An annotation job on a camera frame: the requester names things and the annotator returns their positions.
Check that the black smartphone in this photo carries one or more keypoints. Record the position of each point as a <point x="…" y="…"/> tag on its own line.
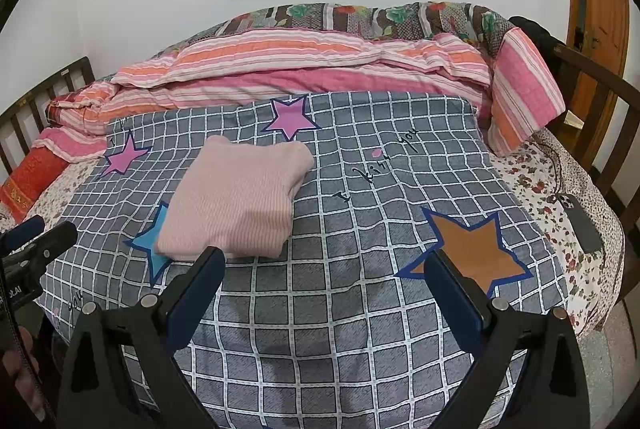
<point x="582" y="224"/>

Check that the dark wooden footboard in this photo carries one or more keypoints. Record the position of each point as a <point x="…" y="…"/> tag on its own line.
<point x="600" y="71"/>

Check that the pink ribbed knit garment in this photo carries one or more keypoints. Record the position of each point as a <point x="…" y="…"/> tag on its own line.
<point x="235" y="204"/>

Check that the black cloth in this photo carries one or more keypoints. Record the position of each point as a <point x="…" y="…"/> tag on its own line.
<point x="535" y="31"/>

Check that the wooden door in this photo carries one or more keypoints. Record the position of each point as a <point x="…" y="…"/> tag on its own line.
<point x="600" y="9"/>

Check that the floral bed sheet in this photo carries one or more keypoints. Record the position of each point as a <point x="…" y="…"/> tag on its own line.
<point x="540" y="189"/>

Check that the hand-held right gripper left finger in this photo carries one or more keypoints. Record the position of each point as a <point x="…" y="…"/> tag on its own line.
<point x="195" y="304"/>

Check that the red pillow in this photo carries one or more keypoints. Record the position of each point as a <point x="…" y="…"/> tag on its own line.
<point x="35" y="174"/>

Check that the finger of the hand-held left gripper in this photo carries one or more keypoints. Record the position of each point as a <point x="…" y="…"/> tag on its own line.
<point x="55" y="239"/>
<point x="22" y="233"/>

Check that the pink orange striped quilt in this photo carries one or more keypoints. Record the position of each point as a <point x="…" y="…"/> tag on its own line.
<point x="325" y="54"/>

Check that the dark wooden headboard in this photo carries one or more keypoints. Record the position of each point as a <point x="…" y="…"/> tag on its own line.
<point x="45" y="84"/>

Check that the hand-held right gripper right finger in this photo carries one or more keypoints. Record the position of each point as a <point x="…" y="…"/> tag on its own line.
<point x="457" y="299"/>

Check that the floral patchwork quilt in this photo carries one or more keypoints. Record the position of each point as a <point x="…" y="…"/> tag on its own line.
<point x="350" y="16"/>

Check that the grey checked star blanket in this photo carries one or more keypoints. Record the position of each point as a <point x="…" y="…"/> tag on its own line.
<point x="350" y="259"/>

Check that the person's left hand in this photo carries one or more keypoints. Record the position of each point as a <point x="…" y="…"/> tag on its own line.
<point x="17" y="374"/>

